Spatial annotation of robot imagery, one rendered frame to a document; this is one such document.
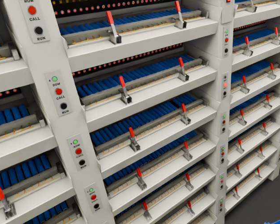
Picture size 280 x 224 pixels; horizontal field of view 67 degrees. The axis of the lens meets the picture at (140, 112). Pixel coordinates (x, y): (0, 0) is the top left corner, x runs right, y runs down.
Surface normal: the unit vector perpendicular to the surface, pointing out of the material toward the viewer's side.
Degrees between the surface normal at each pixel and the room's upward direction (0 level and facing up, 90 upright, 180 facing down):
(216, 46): 90
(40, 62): 90
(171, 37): 108
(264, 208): 0
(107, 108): 18
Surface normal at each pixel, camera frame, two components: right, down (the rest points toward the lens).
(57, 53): 0.55, 0.29
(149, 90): 0.04, -0.76
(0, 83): 0.57, 0.55
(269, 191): -0.15, -0.89
